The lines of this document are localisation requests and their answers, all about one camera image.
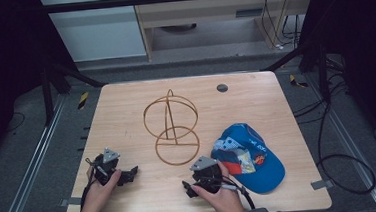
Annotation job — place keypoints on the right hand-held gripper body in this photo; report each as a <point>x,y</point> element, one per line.
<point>207,174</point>

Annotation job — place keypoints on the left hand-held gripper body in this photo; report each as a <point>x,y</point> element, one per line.
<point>104,167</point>

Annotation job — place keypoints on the blue baseball cap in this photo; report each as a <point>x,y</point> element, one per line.
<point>256,161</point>

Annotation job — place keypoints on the person's left hand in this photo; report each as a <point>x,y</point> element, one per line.
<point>97,199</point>

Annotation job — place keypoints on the person's right hand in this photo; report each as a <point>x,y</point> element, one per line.
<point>226,202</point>

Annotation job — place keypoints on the grey tape strip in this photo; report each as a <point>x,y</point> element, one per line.
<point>322,184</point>
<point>70,201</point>

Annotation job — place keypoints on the yellow black striped tape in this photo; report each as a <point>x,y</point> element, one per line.
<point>297,82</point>
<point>83,100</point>

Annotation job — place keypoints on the black metal stand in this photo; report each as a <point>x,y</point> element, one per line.
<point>47,95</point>
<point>323,76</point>

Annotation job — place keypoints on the white cabinet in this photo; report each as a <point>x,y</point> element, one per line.
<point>97,35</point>

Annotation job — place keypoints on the black curtain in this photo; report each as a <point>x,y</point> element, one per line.
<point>2,65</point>
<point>368,40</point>

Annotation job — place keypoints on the aluminium floor rail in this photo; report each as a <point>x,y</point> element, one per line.
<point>352,148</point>
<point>30,173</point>

